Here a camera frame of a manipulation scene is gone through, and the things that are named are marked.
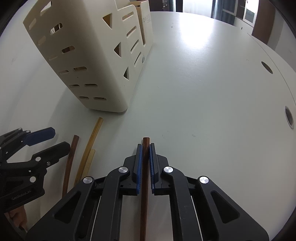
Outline dark blue curtain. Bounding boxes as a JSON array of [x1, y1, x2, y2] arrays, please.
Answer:
[[211, 0, 238, 20]]

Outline white and brown cabinet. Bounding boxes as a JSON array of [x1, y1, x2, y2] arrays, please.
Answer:
[[243, 0, 275, 44]]

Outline glass balcony door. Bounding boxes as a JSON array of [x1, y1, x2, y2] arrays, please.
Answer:
[[174, 0, 213, 17]]

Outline cream plastic utensil holder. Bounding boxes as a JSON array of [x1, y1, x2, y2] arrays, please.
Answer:
[[23, 0, 153, 113]]

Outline light bamboo chopstick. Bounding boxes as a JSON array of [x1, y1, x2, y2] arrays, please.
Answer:
[[74, 118, 103, 186], [81, 149, 95, 179]]

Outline person left hand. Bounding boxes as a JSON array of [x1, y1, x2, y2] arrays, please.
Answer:
[[5, 206, 28, 231]]

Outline dark brown wooden chopstick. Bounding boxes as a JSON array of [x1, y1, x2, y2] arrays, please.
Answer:
[[62, 135, 79, 197], [140, 137, 150, 240]]

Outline table cable grommet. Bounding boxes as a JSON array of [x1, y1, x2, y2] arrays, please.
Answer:
[[284, 106, 295, 130], [261, 61, 273, 74]]

